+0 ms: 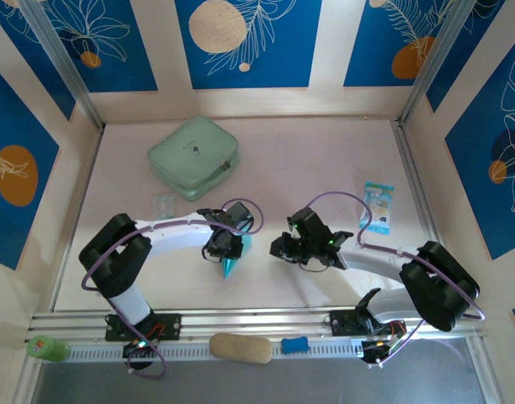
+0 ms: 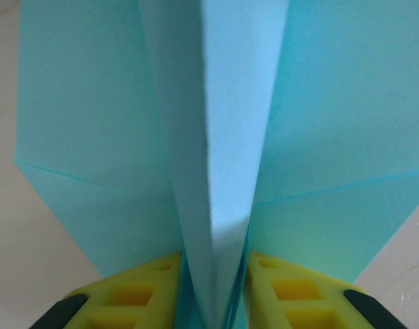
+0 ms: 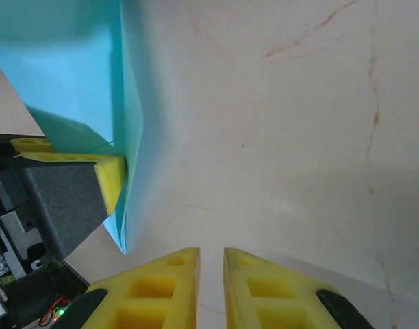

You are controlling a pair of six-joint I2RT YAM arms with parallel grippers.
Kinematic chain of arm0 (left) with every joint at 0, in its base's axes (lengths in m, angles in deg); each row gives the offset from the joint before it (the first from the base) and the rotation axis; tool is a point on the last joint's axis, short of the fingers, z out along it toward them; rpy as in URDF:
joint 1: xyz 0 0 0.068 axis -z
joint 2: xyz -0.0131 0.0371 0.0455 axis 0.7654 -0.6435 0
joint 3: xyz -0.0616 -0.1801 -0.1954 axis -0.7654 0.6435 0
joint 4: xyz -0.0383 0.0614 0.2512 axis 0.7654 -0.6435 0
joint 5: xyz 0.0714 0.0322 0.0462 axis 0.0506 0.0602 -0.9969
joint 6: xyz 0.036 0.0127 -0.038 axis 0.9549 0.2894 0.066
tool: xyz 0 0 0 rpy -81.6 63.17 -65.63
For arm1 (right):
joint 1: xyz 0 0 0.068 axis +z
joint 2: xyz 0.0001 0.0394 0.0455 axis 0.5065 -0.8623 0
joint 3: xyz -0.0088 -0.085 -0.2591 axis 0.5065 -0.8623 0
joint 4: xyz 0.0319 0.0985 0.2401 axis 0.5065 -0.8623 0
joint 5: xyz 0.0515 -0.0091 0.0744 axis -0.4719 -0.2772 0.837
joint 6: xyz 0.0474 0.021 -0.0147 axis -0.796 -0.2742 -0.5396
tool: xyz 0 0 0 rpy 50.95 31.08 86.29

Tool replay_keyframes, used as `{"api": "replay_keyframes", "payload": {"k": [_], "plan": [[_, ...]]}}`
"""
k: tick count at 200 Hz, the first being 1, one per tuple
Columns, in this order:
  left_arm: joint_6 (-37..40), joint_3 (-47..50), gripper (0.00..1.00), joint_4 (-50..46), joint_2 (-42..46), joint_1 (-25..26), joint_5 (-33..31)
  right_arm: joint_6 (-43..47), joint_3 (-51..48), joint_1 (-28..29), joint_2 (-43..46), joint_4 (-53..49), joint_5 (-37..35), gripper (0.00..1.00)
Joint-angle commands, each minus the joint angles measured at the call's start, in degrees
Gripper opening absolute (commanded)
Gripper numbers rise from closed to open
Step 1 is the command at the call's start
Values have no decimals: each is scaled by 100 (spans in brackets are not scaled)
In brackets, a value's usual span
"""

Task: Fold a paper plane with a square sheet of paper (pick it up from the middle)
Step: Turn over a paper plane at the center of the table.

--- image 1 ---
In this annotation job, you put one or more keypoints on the green bottle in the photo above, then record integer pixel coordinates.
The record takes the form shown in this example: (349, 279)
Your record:
(47, 348)

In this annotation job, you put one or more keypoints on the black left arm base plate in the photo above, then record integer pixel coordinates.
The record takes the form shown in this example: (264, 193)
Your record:
(173, 326)

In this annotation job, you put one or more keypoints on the small clear plastic bag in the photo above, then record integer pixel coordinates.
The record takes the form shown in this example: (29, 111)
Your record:
(162, 206)

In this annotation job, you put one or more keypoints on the blue white snack packet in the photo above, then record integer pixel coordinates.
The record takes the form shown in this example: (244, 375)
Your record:
(377, 206)

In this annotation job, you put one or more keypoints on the aluminium corner post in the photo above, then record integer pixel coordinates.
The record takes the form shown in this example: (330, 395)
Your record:
(438, 59)
(59, 54)

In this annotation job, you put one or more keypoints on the aluminium side rail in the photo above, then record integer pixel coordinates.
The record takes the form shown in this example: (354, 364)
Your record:
(78, 202)
(421, 202)

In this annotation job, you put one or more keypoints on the black controller board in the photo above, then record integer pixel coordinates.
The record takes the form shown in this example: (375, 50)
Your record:
(377, 351)
(137, 347)

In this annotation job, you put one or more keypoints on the blue bone-shaped block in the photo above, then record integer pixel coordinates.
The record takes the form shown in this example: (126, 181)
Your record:
(294, 345)

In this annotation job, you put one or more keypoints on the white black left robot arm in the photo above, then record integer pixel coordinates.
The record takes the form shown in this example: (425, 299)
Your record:
(177, 237)

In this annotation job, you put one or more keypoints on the mint green zip pouch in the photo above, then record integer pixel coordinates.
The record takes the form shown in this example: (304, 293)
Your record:
(192, 157)

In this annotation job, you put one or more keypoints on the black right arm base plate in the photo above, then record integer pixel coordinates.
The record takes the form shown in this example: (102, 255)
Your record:
(341, 324)

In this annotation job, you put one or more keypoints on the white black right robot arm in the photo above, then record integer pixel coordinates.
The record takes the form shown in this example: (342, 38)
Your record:
(375, 263)

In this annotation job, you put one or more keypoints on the aluminium cross rail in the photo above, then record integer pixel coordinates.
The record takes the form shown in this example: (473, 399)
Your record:
(249, 320)

